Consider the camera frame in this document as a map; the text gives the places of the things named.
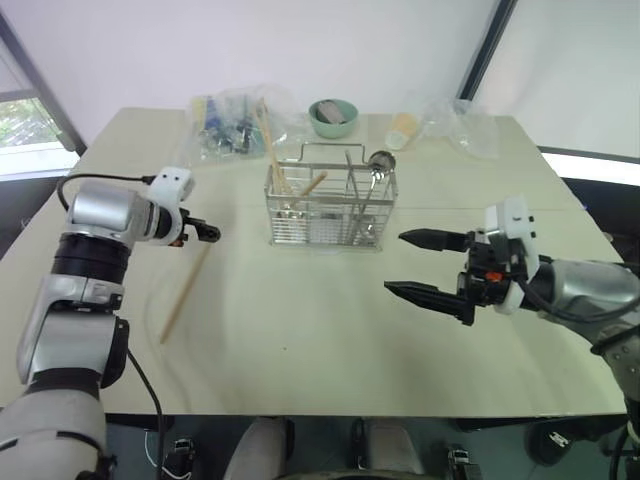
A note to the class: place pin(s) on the clear bag of cutlery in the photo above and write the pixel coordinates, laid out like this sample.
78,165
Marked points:
230,125

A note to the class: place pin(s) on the empty clear plastic bag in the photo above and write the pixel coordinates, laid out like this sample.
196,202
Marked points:
465,127

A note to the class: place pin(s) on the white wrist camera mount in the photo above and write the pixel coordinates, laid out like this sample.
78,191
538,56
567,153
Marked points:
172,186
515,220

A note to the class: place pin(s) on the window pane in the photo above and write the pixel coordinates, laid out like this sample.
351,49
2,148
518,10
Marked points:
25,122

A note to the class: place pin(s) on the grey rounded shape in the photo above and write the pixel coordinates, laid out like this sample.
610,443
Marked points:
392,450
260,450

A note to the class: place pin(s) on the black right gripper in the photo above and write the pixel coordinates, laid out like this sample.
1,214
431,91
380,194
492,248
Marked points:
482,277

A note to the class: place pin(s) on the wooden chopstick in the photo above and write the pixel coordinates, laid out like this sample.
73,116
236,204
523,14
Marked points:
186,292
272,137
267,145
314,184

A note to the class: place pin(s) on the metal spoon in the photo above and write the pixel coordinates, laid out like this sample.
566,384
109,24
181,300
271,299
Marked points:
382,161

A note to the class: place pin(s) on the dark slanted frame bar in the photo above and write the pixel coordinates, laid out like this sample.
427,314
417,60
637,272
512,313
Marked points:
487,47

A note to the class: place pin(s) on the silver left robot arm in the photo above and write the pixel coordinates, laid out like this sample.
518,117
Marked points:
95,215

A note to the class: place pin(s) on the thin metal utensil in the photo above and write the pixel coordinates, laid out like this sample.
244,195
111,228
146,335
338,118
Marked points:
351,190

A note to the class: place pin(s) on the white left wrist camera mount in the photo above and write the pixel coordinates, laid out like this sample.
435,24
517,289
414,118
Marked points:
172,186

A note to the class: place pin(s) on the dark window frame post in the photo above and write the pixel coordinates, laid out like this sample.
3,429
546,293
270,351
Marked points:
45,85

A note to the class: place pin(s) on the grey object in bowl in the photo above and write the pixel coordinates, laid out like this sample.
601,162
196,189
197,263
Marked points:
331,112

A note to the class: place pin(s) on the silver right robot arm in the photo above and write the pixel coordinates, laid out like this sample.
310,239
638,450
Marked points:
585,285

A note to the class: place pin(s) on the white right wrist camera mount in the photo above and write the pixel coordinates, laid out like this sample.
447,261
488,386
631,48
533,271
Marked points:
515,220

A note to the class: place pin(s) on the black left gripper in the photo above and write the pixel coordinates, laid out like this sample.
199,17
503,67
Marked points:
189,227

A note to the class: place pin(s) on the green bowl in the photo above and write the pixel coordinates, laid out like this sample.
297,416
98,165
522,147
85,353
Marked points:
334,127

